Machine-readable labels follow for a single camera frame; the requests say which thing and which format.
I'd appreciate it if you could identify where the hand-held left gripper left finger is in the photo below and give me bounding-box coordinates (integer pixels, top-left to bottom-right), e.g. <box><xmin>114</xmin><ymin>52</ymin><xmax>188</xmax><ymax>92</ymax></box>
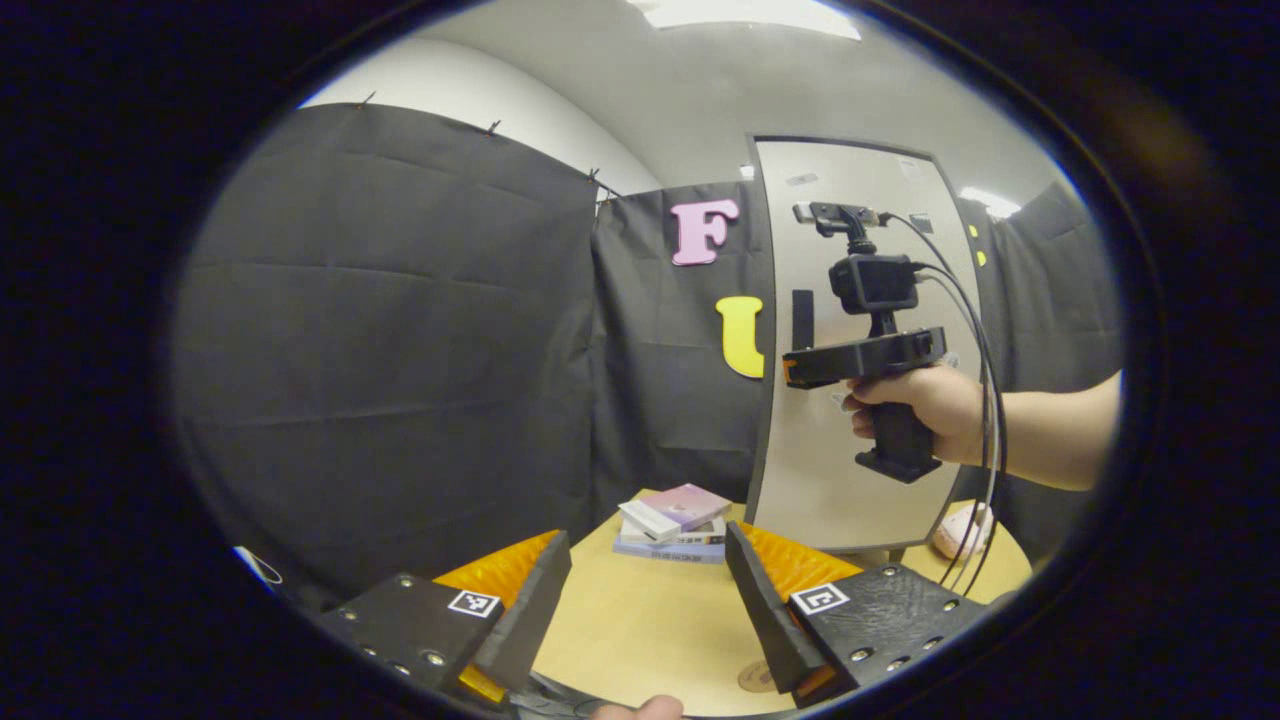
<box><xmin>318</xmin><ymin>530</ymin><xmax>573</xmax><ymax>713</ymax></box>

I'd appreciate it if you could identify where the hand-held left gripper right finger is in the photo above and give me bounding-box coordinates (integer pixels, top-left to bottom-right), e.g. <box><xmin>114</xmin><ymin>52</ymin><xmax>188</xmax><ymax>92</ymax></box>
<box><xmin>725</xmin><ymin>522</ymin><xmax>1011</xmax><ymax>709</ymax></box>

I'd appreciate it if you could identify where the grey cabinet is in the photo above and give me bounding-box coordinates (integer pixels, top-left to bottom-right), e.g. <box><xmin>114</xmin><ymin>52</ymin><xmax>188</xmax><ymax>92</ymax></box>
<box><xmin>743</xmin><ymin>133</ymin><xmax>991</xmax><ymax>561</ymax></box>

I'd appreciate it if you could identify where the beige cabinet door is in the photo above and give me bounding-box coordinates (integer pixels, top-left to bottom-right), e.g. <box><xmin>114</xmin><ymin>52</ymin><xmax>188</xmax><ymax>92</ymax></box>
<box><xmin>748</xmin><ymin>138</ymin><xmax>986</xmax><ymax>553</ymax></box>

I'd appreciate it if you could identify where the white book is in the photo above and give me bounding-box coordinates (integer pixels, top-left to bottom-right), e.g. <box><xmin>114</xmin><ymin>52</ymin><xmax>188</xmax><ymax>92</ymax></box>
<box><xmin>620</xmin><ymin>518</ymin><xmax>728</xmax><ymax>548</ymax></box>

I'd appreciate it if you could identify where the blue book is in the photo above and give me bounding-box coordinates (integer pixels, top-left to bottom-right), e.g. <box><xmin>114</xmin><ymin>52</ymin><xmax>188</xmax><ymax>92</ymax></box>
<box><xmin>612</xmin><ymin>538</ymin><xmax>727</xmax><ymax>565</ymax></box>

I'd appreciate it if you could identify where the pink purple book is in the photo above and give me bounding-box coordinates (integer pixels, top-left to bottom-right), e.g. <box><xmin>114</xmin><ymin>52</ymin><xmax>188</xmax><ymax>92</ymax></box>
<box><xmin>640</xmin><ymin>483</ymin><xmax>733</xmax><ymax>531</ymax></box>

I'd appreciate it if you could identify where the small white box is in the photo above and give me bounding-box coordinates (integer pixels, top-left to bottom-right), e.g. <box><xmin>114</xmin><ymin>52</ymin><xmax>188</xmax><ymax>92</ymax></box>
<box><xmin>618</xmin><ymin>499</ymin><xmax>683</xmax><ymax>544</ymax></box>

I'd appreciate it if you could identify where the pink plush toy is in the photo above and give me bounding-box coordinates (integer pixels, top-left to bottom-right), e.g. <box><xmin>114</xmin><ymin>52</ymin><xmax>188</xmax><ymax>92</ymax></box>
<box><xmin>932</xmin><ymin>502</ymin><xmax>997</xmax><ymax>561</ymax></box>

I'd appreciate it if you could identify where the ceiling light panel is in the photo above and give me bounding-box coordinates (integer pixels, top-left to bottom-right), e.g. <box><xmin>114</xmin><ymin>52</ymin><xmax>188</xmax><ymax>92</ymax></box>
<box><xmin>630</xmin><ymin>0</ymin><xmax>861</xmax><ymax>41</ymax></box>

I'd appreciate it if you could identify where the black cable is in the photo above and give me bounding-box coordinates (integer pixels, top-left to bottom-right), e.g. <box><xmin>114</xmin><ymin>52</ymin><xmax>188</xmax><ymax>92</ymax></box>
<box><xmin>912</xmin><ymin>265</ymin><xmax>996</xmax><ymax>591</ymax></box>
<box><xmin>878</xmin><ymin>212</ymin><xmax>1009</xmax><ymax>596</ymax></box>

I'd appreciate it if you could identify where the thin white cord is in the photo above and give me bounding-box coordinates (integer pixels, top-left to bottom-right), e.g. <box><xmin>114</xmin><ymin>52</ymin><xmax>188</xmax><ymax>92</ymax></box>
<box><xmin>234</xmin><ymin>545</ymin><xmax>285</xmax><ymax>588</ymax></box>

